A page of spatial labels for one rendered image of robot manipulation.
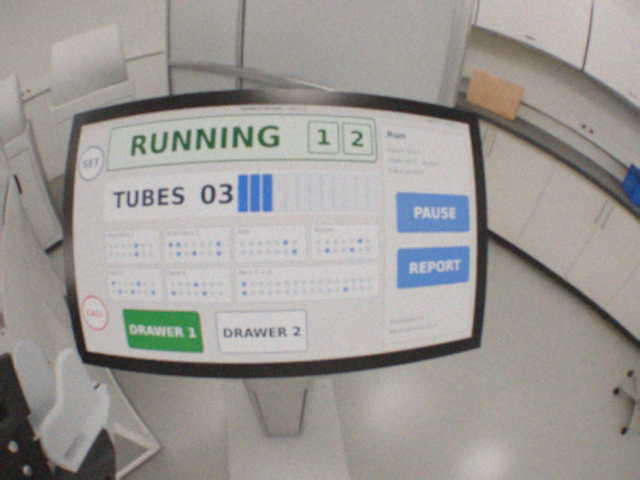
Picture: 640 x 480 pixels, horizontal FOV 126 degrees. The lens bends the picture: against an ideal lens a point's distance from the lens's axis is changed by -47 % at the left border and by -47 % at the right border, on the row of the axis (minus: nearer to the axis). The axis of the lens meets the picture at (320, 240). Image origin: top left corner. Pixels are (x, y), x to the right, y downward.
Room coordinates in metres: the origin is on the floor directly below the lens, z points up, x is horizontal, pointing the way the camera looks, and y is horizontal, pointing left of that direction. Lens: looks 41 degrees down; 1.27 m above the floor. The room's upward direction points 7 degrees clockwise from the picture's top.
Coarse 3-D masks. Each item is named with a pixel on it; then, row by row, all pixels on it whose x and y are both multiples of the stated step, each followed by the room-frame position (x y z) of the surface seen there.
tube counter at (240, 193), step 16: (208, 176) 0.25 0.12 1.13; (224, 176) 0.25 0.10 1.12; (240, 176) 0.25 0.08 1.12; (256, 176) 0.25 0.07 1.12; (272, 176) 0.26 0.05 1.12; (288, 176) 0.26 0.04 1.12; (304, 176) 0.26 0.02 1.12; (320, 176) 0.27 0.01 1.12; (336, 176) 0.27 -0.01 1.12; (352, 176) 0.27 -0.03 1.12; (368, 176) 0.28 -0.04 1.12; (208, 192) 0.24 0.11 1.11; (224, 192) 0.24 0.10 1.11; (240, 192) 0.24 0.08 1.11; (256, 192) 0.24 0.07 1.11; (272, 192) 0.25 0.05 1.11; (288, 192) 0.25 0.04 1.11; (304, 192) 0.25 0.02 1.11; (320, 192) 0.26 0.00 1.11; (336, 192) 0.26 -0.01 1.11; (352, 192) 0.26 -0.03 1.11; (368, 192) 0.27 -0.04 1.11; (208, 208) 0.23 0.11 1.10; (224, 208) 0.23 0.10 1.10; (240, 208) 0.23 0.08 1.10; (256, 208) 0.23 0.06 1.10; (272, 208) 0.24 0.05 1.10; (288, 208) 0.24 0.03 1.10; (304, 208) 0.24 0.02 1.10; (320, 208) 0.25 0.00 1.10; (336, 208) 0.25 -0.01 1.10; (352, 208) 0.25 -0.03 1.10; (368, 208) 0.26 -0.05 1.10
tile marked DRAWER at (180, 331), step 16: (128, 320) 0.13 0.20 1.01; (144, 320) 0.14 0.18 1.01; (160, 320) 0.14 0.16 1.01; (176, 320) 0.15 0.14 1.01; (192, 320) 0.15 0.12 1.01; (128, 336) 0.12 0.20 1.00; (144, 336) 0.12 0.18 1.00; (160, 336) 0.13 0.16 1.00; (176, 336) 0.13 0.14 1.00; (192, 336) 0.14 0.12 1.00; (176, 352) 0.12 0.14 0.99; (192, 352) 0.13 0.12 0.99
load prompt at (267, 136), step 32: (128, 128) 0.26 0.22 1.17; (160, 128) 0.27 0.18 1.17; (192, 128) 0.27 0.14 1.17; (224, 128) 0.28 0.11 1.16; (256, 128) 0.29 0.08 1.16; (288, 128) 0.29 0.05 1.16; (320, 128) 0.30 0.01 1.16; (352, 128) 0.31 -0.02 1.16; (128, 160) 0.24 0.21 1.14; (160, 160) 0.25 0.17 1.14; (192, 160) 0.25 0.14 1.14; (224, 160) 0.26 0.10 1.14; (256, 160) 0.26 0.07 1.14; (288, 160) 0.27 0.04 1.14; (320, 160) 0.28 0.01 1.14; (352, 160) 0.29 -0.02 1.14
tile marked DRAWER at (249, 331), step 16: (224, 320) 0.16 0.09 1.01; (240, 320) 0.16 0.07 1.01; (256, 320) 0.16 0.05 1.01; (272, 320) 0.17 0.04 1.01; (288, 320) 0.17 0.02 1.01; (304, 320) 0.17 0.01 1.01; (224, 336) 0.15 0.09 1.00; (240, 336) 0.15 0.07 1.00; (256, 336) 0.15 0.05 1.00; (272, 336) 0.16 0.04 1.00; (288, 336) 0.16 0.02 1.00; (304, 336) 0.16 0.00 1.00; (224, 352) 0.13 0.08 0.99; (240, 352) 0.14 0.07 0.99; (256, 352) 0.14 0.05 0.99; (272, 352) 0.14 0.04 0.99; (288, 352) 0.15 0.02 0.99
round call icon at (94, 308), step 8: (80, 296) 0.13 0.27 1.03; (88, 296) 0.14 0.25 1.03; (96, 296) 0.14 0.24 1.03; (104, 296) 0.14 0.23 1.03; (80, 304) 0.13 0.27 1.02; (88, 304) 0.13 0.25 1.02; (96, 304) 0.13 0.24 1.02; (104, 304) 0.14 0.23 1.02; (88, 312) 0.12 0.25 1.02; (96, 312) 0.13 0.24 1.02; (104, 312) 0.13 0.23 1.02; (88, 320) 0.12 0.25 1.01; (96, 320) 0.12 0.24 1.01; (104, 320) 0.12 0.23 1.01; (88, 328) 0.11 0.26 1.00; (96, 328) 0.11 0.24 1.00; (104, 328) 0.12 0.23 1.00
